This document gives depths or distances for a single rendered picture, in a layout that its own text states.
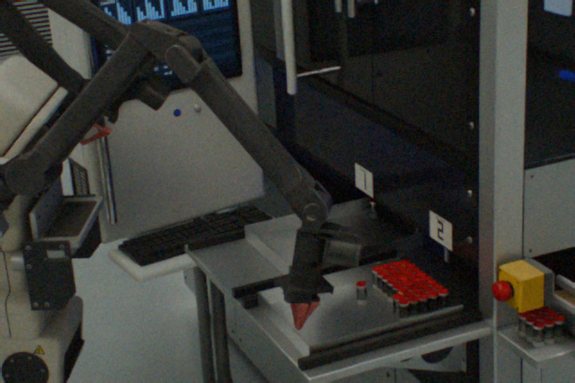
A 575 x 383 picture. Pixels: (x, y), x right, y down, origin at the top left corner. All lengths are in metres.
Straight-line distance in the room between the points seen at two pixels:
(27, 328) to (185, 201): 0.68
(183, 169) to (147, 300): 1.51
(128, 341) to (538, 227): 2.22
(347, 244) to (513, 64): 0.45
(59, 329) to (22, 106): 0.53
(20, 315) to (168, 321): 1.78
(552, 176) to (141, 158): 1.14
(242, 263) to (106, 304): 1.90
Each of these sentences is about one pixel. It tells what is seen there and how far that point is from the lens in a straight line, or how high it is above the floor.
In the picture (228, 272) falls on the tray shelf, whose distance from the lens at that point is 2.57.
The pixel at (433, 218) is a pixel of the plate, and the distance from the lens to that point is 2.41.
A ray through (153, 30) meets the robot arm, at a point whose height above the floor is 1.51.
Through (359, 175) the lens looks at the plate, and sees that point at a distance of 2.68.
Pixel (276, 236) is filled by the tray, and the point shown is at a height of 0.88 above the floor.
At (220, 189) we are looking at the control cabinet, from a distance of 3.08.
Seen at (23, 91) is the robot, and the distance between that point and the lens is 2.40.
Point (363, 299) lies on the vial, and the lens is 2.39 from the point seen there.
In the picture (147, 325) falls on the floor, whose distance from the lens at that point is 4.27.
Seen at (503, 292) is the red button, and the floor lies 1.00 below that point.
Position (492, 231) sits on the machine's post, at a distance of 2.22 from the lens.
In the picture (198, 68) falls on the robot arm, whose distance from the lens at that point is 2.08.
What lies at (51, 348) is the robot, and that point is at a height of 0.78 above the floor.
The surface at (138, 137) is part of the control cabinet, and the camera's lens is 2.93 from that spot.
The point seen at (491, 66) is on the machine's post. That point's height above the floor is 1.41.
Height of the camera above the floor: 2.00
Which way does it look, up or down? 22 degrees down
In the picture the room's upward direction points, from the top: 4 degrees counter-clockwise
